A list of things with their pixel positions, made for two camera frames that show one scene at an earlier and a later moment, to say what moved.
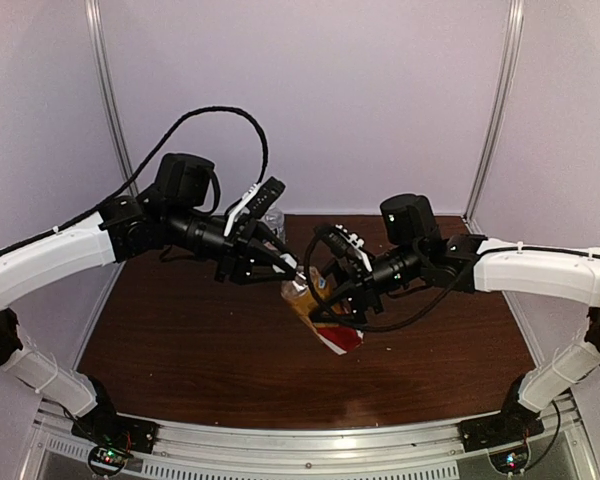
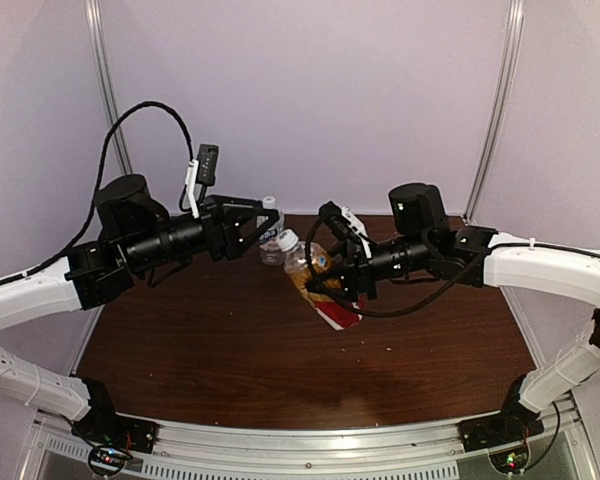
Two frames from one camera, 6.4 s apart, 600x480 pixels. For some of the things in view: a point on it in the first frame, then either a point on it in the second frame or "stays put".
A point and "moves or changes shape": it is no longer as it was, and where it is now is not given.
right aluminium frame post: (514, 39) stays put
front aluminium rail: (448, 437) stays put
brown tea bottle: (303, 294) moves or changes shape
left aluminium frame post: (93, 9) stays put
